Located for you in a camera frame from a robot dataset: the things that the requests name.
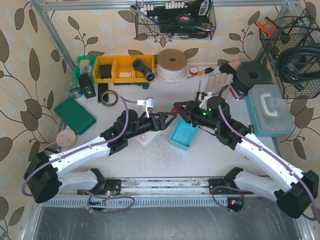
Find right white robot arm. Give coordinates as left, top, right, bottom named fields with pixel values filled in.
left=173, top=96, right=320, bottom=221

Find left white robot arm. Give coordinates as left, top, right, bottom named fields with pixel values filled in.
left=22, top=109, right=177, bottom=204

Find teal plastic parts tray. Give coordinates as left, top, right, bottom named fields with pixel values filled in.
left=169, top=117, right=198, bottom=151

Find red tape roll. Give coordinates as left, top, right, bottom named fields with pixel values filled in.
left=189, top=66, right=198, bottom=76

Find beige work glove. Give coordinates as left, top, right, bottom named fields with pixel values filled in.
left=203, top=73, right=234, bottom=100

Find brown tape roll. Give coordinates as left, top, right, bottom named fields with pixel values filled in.
left=100, top=90, right=119, bottom=107

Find black pipe fitting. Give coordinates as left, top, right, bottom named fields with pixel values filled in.
left=132, top=59, right=155, bottom=82

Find black aluminium extrusion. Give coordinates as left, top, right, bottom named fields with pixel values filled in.
left=97, top=83, right=109, bottom=103

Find black disc spool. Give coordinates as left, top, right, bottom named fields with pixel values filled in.
left=233, top=61, right=272, bottom=94

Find teal clear toolbox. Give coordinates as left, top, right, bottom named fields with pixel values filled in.
left=245, top=84, right=295, bottom=137

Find yellow plastic bin row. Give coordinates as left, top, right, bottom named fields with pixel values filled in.
left=93, top=54, right=155, bottom=84

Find black green device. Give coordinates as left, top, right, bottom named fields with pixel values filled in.
left=78, top=73, right=96, bottom=99

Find green flat case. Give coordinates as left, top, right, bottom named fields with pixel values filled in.
left=54, top=97, right=97, bottom=135

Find glass jar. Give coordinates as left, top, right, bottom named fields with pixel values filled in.
left=69, top=82, right=83, bottom=99

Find green plastic bin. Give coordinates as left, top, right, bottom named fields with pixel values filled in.
left=73, top=56, right=97, bottom=83

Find round pink power strip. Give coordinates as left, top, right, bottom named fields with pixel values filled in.
left=55, top=128, right=78, bottom=148

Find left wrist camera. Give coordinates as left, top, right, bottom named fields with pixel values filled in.
left=136, top=97, right=154, bottom=118

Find white four-peg base plate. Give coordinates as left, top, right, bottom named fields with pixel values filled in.
left=135, top=131, right=159, bottom=146

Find white cable spool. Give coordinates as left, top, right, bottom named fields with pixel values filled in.
left=156, top=48, right=188, bottom=84

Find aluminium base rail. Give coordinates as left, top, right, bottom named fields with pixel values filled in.
left=45, top=177, right=244, bottom=210

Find top wire basket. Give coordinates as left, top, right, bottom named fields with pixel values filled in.
left=129, top=0, right=216, bottom=43

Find wire basket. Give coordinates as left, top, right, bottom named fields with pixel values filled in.
left=129, top=0, right=216, bottom=43
left=259, top=15, right=320, bottom=99

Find black coiled hose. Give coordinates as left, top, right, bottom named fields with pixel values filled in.
left=277, top=14, right=320, bottom=86

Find right wire basket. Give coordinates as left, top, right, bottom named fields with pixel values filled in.
left=259, top=15, right=320, bottom=99

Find orange handled pliers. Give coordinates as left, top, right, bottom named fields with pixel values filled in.
left=254, top=16, right=280, bottom=38

